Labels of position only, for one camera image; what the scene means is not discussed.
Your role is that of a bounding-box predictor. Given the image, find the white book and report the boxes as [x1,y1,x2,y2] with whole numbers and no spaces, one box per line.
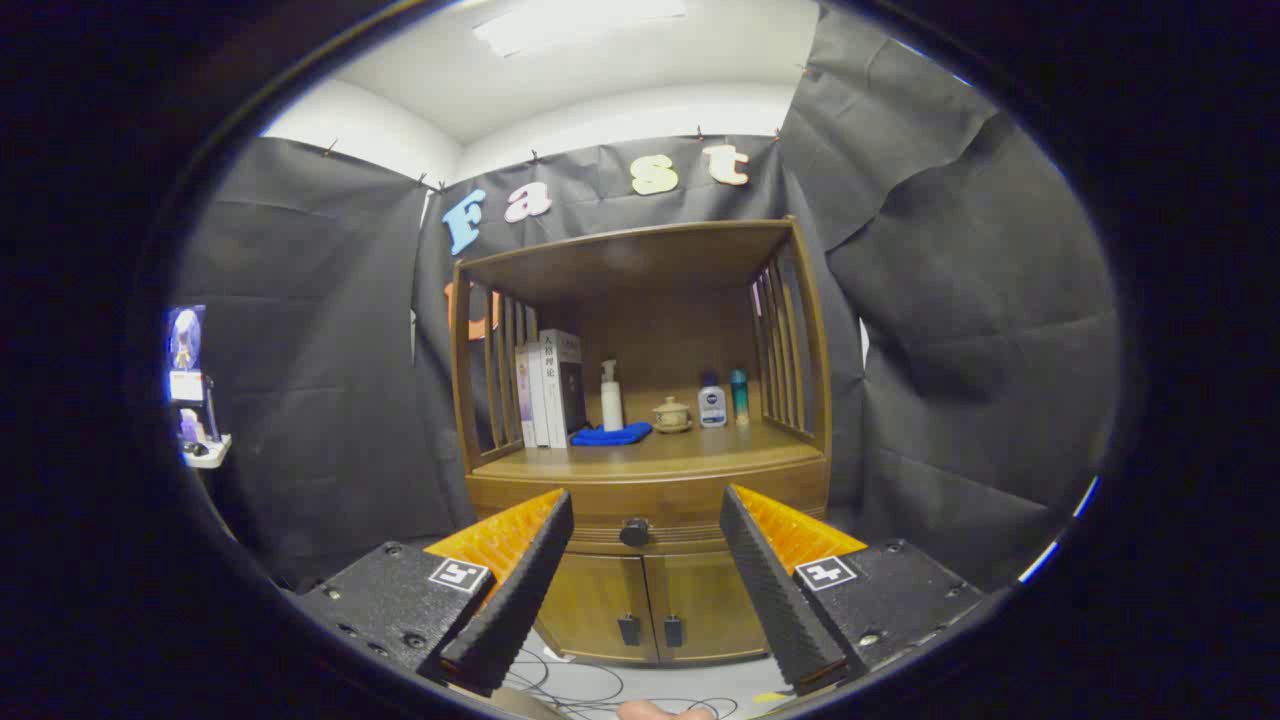
[527,340,556,448]

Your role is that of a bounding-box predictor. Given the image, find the wooden countertop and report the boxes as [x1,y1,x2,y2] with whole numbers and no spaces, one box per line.
[468,418,829,483]

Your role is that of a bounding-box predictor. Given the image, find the black floor cables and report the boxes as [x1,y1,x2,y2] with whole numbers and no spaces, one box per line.
[500,640,741,720]

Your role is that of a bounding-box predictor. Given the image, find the grey book with portrait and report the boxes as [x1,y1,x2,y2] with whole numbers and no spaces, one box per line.
[540,329,588,448]

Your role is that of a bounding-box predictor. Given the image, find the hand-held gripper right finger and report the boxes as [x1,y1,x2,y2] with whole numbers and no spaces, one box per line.
[718,484,991,698]

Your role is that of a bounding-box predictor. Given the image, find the lilac book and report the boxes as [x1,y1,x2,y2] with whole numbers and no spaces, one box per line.
[515,347,538,448]

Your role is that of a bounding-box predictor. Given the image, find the blue folded cloth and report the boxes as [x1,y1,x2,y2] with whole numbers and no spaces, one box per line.
[570,421,653,447]

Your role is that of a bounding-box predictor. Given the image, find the wooden drawer with black knob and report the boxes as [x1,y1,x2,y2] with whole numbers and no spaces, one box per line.
[466,462,831,557]

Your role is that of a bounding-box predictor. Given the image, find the wooden cabinet door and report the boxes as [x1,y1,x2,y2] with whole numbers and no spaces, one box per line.
[535,553,661,664]
[643,550,771,661]

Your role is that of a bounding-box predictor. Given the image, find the wooden cabinet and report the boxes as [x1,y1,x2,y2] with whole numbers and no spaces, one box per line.
[447,216,834,666]

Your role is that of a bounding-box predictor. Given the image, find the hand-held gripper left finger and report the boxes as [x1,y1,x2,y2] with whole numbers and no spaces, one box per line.
[290,487,576,698]

